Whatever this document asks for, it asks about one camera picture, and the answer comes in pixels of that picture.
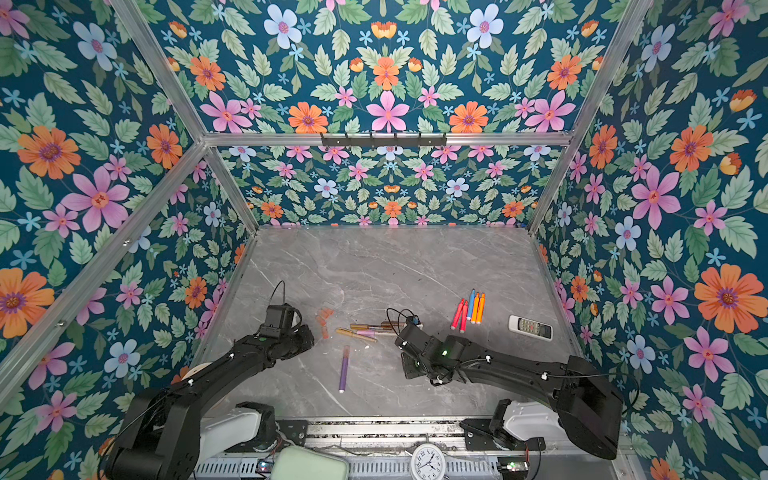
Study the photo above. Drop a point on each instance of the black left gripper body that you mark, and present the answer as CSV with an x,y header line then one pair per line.
x,y
297,342

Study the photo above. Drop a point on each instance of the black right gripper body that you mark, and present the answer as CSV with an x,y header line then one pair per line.
x,y
412,369

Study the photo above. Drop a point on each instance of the red orange marker pen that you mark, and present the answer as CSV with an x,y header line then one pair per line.
x,y
458,315

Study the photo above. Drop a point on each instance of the yellow orange marker pen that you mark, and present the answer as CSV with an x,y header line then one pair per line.
x,y
479,308

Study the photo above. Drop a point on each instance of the blue marker pen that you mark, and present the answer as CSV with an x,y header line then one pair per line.
x,y
470,303

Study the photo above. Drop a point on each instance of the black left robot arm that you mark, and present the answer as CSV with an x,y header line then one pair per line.
x,y
160,435

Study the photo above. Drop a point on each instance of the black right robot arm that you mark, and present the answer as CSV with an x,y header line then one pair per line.
x,y
588,406

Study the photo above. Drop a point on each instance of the purple marker pen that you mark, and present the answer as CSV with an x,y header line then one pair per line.
x,y
343,376

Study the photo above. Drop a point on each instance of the pink lilac marker pen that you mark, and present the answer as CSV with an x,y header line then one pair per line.
x,y
376,333

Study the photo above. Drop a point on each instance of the beige round alarm clock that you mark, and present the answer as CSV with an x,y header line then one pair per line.
x,y
188,372

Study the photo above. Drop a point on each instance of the white analog clock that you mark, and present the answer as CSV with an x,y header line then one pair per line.
x,y
428,462

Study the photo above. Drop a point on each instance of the white remote control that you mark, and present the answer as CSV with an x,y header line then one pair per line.
x,y
530,328

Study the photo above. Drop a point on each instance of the pale green box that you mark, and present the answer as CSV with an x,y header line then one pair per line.
x,y
299,463

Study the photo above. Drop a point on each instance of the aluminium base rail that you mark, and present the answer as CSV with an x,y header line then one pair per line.
x,y
243,431

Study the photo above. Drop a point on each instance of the black hook rail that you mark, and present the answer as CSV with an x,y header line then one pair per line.
x,y
370,140

